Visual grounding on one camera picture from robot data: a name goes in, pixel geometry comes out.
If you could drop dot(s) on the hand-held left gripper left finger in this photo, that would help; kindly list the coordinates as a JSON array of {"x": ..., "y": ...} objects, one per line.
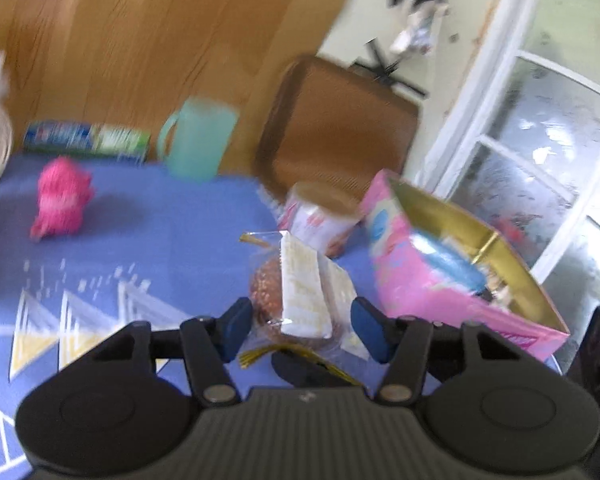
[{"x": 237, "y": 329}]

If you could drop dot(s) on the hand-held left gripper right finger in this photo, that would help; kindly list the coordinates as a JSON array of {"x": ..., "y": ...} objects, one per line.
[{"x": 367, "y": 331}]

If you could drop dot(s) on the pink cardboard box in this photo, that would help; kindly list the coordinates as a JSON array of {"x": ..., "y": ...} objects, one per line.
[{"x": 415, "y": 280}]

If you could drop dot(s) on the round bread snack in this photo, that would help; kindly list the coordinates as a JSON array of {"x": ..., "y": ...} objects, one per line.
[{"x": 302, "y": 285}]

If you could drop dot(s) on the blue soft packet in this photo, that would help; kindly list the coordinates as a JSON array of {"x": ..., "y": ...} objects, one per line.
[{"x": 452, "y": 265}]

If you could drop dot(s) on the blue printed tablecloth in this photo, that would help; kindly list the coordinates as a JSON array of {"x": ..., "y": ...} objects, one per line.
[{"x": 155, "y": 240}]

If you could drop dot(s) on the teal plastic mug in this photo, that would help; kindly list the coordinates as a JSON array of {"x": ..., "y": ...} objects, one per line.
[{"x": 200, "y": 140}]

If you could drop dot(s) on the brown wooden chair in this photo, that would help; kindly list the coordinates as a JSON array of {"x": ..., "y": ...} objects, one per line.
[{"x": 340, "y": 130}]

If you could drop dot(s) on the pink plush toy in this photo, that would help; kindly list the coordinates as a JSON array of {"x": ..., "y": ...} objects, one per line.
[{"x": 60, "y": 200}]

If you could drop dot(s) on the blue green carton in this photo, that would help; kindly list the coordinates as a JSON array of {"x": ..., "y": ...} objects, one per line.
[{"x": 85, "y": 140}]

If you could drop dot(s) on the white framed frosted window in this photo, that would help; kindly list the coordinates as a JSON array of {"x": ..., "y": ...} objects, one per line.
[{"x": 545, "y": 135}]

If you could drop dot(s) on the brown wooden wall panel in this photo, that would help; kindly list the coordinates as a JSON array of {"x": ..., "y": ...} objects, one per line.
[{"x": 130, "y": 35}]

